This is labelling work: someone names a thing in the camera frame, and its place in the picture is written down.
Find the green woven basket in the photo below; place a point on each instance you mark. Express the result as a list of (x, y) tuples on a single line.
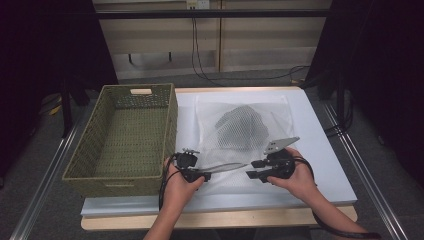
[(133, 140)]

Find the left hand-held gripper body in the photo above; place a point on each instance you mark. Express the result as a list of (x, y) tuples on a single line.
[(186, 161)]

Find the black wall bracket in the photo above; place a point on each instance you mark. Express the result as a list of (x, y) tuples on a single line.
[(130, 59), (170, 57)]

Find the black horizontal bar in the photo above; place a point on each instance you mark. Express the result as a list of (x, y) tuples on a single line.
[(213, 13)]

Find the person's left hand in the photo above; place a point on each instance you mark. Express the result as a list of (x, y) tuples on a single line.
[(178, 193)]

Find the person's right hand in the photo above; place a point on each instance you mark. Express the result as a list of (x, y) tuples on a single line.
[(301, 183)]

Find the white wall socket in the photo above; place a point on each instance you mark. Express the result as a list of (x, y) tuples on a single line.
[(198, 4)]

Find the white mesh laundry bag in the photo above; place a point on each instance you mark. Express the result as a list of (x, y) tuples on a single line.
[(276, 113)]

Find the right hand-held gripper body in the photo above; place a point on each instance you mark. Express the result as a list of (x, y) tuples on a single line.
[(281, 163)]

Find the black garment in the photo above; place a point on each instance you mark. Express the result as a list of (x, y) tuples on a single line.
[(240, 130)]

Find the black curtain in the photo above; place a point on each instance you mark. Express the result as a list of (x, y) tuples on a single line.
[(383, 50), (40, 50)]

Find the black metal stand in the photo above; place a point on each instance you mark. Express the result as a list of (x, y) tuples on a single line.
[(66, 113), (340, 100)]

